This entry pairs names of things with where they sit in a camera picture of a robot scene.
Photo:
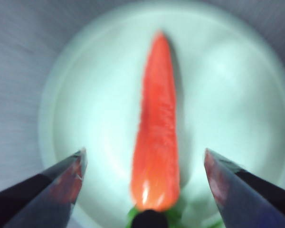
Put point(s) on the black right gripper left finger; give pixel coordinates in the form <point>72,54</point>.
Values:
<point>33,202</point>

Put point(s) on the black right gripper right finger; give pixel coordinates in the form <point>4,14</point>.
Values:
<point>251,202</point>

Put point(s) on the green round plate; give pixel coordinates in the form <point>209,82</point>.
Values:
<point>228,107</point>

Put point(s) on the orange carrot with green leaves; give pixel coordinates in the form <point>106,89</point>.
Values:
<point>156,130</point>

